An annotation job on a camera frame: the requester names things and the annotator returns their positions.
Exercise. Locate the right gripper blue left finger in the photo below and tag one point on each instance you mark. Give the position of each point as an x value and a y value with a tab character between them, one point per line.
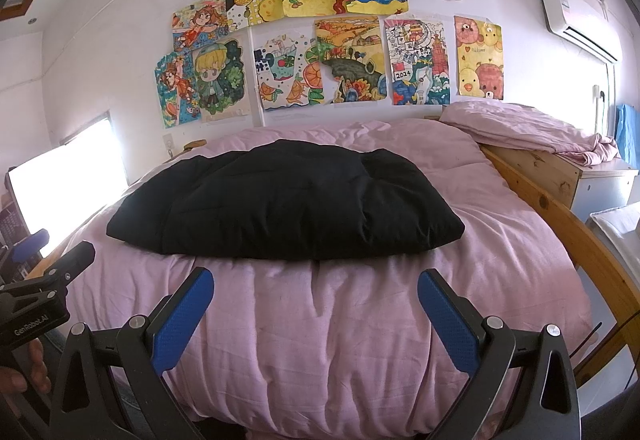
86	403

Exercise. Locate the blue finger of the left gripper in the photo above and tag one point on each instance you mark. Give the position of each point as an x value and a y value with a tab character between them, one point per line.
68	267
29	246

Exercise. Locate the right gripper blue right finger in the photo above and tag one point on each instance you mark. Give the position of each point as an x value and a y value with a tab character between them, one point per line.
543	403

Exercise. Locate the black puffer jacket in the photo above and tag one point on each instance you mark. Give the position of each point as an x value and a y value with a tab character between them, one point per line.
289	201

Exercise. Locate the white storage box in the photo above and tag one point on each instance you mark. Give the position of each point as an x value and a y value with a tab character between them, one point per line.
618	229

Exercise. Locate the pink duvet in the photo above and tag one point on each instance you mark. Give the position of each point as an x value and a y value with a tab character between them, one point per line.
343	350

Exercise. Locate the wooden white cabinet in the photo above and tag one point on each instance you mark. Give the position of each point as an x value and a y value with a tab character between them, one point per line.
582	189

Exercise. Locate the orange girl blue drawing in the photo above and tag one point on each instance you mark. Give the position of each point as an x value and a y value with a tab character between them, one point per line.
175	84

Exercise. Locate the blond boy drawing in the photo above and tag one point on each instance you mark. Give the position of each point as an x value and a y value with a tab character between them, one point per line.
220	80

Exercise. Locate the crumpled pink sheet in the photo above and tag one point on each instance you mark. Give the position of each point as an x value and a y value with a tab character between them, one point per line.
515	126

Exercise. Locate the red haired girl drawing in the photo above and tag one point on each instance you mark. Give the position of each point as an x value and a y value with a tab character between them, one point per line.
199	24

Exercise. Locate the blue towel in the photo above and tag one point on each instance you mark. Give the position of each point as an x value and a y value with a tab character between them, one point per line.
627	134

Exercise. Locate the oranges and cup drawing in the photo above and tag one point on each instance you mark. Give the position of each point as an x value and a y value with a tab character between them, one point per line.
288	72

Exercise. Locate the pig and chick drawing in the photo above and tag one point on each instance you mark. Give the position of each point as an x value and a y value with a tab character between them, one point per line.
479	58

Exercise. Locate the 2024 collage drawing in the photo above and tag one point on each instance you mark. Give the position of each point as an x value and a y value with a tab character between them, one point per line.
419	61

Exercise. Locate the landscape hills drawing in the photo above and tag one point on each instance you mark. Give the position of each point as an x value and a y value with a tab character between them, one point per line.
352	49

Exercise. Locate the white air conditioner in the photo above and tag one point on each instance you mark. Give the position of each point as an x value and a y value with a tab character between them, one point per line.
577	22

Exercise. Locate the wooden bed frame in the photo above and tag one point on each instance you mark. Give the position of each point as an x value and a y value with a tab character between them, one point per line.
125	280

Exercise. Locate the white wall socket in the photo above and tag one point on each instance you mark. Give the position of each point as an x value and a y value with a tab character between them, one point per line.
169	146

